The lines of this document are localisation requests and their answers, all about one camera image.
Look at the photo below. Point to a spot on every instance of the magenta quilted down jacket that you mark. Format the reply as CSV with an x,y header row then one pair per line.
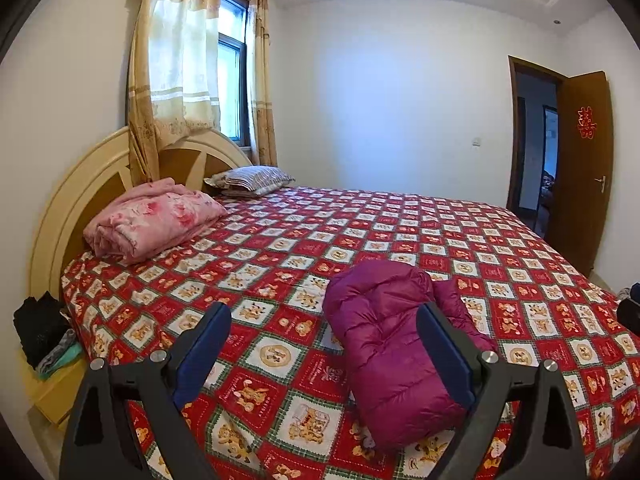
x,y
380,340

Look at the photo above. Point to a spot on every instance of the narrow beige patterned curtain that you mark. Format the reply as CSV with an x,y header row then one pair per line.
x,y
262,85

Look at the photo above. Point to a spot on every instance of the window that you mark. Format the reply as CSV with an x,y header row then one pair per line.
x,y
232,70

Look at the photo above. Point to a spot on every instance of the striped pillow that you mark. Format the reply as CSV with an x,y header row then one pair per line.
x,y
250,179

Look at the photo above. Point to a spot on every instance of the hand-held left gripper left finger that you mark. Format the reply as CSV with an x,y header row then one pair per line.
x,y
202,355

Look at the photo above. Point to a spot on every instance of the pile of patterned cloth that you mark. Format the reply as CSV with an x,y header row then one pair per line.
x,y
631,292

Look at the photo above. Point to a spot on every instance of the wide beige patterned curtain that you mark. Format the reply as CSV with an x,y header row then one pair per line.
x,y
170,60

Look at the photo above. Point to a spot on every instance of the red patterned bedspread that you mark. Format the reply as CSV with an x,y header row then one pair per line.
x,y
300,240

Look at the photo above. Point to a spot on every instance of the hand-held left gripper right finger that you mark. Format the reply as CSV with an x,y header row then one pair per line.
x,y
445,355

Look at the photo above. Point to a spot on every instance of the black garment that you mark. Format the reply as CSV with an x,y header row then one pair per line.
x,y
37,325

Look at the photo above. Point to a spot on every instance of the pink floral folded blanket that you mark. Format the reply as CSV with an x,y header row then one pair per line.
x,y
150,220

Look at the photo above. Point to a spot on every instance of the light wooden nightstand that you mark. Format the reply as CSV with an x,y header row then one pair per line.
x,y
50,395

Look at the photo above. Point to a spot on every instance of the brown wooden door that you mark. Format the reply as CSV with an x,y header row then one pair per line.
x,y
575,200

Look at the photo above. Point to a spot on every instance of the red paper door decoration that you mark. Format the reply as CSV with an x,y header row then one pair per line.
x,y
586,121

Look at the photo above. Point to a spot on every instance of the teal and grey clothing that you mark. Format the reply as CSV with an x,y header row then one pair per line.
x,y
60,357

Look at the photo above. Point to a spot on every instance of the cream wooden headboard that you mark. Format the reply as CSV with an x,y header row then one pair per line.
x,y
60,200

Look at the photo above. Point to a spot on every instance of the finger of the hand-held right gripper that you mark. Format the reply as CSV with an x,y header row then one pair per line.
x,y
631,317

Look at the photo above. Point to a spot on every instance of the dark wooden door frame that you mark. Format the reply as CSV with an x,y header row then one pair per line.
x,y
512,135

